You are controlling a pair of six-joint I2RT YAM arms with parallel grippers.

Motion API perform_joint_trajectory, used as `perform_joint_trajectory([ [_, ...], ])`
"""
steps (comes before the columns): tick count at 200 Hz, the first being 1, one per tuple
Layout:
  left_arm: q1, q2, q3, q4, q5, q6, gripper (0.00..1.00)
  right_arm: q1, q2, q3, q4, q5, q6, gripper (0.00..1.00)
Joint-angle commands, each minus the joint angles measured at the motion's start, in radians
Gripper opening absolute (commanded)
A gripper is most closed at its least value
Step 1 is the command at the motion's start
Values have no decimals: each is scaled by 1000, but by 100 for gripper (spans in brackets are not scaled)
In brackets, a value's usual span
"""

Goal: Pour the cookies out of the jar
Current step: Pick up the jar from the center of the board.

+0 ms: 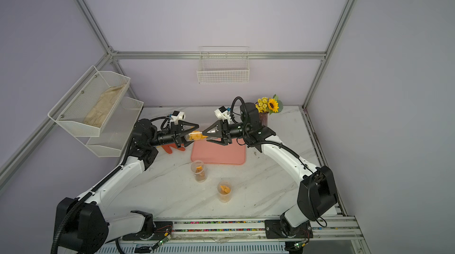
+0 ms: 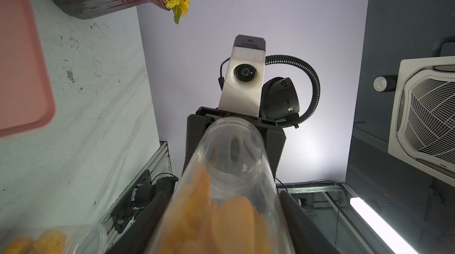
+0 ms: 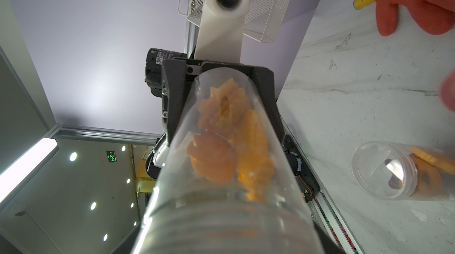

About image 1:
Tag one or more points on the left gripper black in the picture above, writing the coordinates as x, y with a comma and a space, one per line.
176, 131

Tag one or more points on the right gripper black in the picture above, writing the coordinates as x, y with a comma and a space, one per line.
226, 132

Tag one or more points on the clear jar with cookies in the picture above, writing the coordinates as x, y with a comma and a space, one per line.
195, 136

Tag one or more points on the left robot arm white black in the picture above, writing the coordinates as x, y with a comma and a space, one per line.
82, 223

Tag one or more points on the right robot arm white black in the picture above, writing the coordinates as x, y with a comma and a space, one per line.
317, 188

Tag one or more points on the clear jar with pretzels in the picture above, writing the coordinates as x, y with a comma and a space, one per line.
198, 170

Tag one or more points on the clear jar front cookies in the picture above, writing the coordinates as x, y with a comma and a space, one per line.
224, 191

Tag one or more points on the red rubber glove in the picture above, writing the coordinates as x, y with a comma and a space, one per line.
169, 148

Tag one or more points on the pink plastic tray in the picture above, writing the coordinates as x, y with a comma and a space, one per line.
212, 153

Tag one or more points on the dark glass flower vase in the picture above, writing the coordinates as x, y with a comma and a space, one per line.
263, 118

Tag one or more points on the yellow sunflower bouquet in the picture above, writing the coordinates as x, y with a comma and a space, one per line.
269, 105

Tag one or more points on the lower white mesh shelf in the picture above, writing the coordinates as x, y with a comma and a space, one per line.
113, 139

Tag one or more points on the white mesh shelf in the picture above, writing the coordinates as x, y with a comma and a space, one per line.
70, 111
113, 139

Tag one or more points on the beige cloth in shelf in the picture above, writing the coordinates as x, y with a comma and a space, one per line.
99, 113

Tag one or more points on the upper white mesh shelf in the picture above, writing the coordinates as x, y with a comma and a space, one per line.
70, 111

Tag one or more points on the white wire wall basket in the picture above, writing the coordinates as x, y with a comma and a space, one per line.
223, 65

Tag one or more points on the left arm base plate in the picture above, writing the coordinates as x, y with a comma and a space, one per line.
161, 229

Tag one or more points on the aluminium mounting rail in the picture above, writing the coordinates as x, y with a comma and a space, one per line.
252, 229

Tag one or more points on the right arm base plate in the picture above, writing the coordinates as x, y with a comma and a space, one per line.
273, 229

